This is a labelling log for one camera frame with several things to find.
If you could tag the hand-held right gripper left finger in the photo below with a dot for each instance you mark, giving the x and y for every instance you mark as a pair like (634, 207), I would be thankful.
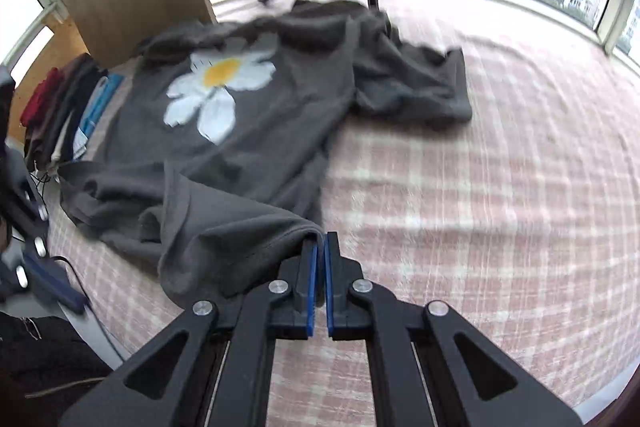
(311, 287)

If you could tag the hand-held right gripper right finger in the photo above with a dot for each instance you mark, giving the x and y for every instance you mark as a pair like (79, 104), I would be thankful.
(330, 287)

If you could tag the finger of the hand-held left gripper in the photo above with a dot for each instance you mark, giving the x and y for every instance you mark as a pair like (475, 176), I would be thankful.
(57, 287)

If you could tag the grey daisy print t-shirt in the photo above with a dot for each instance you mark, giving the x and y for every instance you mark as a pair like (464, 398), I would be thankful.
(250, 147)

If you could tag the stack of folded clothes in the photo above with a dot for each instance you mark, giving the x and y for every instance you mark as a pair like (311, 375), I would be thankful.
(60, 107)

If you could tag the person's dark clothing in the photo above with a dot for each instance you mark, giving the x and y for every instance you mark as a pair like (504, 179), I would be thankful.
(40, 372)

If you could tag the pink plaid blanket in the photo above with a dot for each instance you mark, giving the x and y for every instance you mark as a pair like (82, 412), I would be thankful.
(475, 207)

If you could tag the pine plank board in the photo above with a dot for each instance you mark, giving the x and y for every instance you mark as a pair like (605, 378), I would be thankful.
(60, 42)

